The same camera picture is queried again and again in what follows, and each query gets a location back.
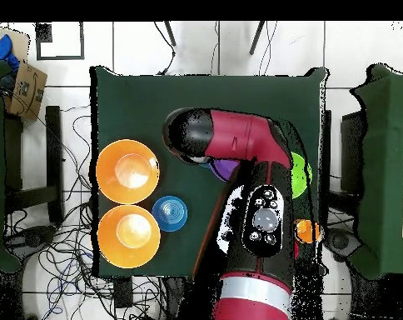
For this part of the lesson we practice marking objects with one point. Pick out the blue bowl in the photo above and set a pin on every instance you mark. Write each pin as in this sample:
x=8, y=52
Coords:
x=170, y=213
x=205, y=164

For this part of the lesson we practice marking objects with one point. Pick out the purple bowl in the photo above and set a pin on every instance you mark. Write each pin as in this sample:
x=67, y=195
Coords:
x=224, y=168

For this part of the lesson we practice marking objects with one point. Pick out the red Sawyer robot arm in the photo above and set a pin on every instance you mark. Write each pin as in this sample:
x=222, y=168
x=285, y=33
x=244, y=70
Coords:
x=251, y=216

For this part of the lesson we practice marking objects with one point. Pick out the large orange bowl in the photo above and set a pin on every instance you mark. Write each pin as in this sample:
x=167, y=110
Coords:
x=127, y=171
x=129, y=236

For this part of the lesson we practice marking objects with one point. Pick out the large green bowl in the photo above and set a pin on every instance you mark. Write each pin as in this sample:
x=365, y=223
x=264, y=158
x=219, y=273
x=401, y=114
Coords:
x=299, y=176

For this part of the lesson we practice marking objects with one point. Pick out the dark green table cloth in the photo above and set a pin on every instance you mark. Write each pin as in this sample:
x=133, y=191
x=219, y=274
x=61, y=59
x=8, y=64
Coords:
x=138, y=96

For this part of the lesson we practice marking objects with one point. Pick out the orange cup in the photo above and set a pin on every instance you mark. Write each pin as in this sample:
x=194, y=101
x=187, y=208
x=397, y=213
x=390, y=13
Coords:
x=304, y=231

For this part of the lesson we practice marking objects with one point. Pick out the red cup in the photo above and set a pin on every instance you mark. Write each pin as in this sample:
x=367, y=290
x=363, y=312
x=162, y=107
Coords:
x=296, y=249

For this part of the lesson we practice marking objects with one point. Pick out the black power strip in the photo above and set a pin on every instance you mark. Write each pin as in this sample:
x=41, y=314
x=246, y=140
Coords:
x=123, y=291

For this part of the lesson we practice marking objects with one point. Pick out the black tripod leg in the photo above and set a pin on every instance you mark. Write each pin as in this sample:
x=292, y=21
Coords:
x=170, y=33
x=256, y=36

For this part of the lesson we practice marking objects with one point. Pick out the black bench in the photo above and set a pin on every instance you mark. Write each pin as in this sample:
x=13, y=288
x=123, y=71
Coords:
x=53, y=150

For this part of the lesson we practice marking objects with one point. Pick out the cardboard box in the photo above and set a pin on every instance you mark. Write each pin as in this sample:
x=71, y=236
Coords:
x=26, y=90

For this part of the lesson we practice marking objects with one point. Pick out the blue cloth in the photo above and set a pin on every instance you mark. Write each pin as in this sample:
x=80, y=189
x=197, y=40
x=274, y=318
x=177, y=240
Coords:
x=1, y=50

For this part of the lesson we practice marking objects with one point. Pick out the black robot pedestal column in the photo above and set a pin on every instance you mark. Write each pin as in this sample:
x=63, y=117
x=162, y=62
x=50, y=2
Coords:
x=198, y=300

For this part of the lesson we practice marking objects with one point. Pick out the black pedestal foot with knob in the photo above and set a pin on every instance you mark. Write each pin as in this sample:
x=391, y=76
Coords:
x=31, y=236

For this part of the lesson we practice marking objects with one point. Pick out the black square frame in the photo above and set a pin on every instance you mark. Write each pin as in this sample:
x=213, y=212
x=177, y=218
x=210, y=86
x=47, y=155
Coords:
x=37, y=41

